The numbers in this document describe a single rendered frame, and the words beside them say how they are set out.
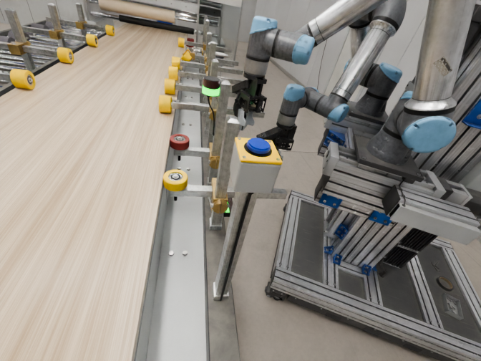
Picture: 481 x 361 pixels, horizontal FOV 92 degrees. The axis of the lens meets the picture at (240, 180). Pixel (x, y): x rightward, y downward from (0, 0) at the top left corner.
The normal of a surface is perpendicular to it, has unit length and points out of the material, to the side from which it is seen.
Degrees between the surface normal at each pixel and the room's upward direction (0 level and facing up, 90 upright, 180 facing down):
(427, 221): 90
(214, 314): 0
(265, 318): 0
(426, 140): 97
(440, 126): 97
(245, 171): 90
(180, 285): 0
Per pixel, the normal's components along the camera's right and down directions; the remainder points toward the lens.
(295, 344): 0.18, -0.76
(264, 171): 0.15, 0.65
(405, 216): -0.29, 0.56
